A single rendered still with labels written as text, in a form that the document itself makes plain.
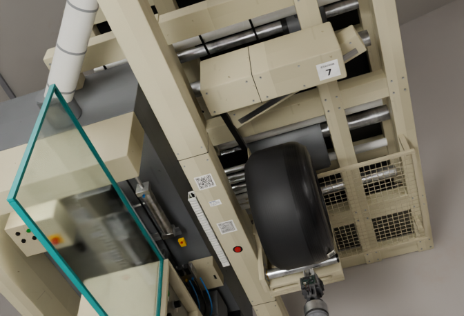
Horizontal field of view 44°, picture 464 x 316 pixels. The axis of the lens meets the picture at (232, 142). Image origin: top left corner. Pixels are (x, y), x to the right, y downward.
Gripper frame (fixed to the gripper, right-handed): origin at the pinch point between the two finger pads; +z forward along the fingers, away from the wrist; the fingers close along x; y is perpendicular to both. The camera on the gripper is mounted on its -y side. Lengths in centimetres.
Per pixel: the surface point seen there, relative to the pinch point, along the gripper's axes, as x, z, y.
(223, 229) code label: 33.8, 27.0, 11.4
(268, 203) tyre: 8.5, 15.9, 27.6
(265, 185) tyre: 8.2, 21.8, 32.3
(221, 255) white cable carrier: 40, 30, -6
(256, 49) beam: -2, 65, 74
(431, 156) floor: -90, 178, -92
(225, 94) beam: 15, 46, 66
